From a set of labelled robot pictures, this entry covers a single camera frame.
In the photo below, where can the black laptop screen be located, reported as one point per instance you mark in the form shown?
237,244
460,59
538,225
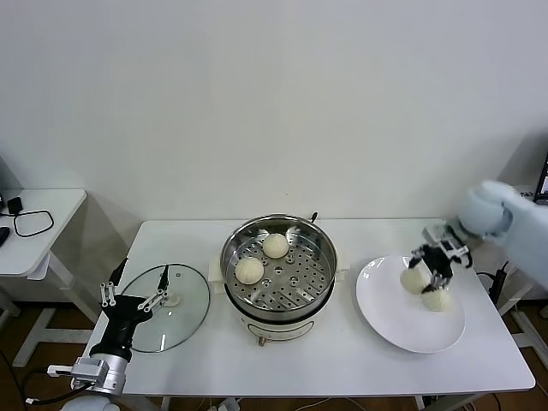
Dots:
543,184

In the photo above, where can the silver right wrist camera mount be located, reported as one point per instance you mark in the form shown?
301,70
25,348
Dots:
445,244

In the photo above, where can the white floor power strip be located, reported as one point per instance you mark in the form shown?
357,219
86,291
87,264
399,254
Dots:
229,403

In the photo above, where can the white side desk with laptop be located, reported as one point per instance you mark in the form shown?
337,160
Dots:
524,190

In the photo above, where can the round glass pot lid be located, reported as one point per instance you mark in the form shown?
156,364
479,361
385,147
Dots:
188,312

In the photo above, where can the small black power adapter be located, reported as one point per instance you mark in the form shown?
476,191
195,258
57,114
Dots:
16,204

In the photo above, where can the dark framed computer monitor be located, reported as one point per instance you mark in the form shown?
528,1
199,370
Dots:
1,180

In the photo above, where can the black cooker power plug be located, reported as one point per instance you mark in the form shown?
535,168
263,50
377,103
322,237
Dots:
314,217

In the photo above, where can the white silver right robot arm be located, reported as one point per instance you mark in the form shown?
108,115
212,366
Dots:
488,214

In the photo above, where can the black desk clamp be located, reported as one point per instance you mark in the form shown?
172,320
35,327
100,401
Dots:
497,284

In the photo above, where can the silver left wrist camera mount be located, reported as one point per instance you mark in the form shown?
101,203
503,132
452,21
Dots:
87,370

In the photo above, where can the flat black desk device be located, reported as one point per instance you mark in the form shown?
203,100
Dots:
3,235

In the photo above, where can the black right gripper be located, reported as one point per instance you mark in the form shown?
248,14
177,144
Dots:
438,262

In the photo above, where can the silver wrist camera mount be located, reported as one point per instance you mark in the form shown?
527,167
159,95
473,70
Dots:
445,244
87,370

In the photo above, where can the round white plate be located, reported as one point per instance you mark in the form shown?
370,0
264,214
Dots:
385,317

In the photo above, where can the white electric cooker base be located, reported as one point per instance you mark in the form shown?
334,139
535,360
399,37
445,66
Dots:
278,330

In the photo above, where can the white steamed baozi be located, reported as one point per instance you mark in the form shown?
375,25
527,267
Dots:
413,280
275,246
437,301
249,271

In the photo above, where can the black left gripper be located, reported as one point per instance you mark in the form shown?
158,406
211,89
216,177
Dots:
124,317

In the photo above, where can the stainless steel steamer basket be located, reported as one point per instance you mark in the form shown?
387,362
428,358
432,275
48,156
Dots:
317,248

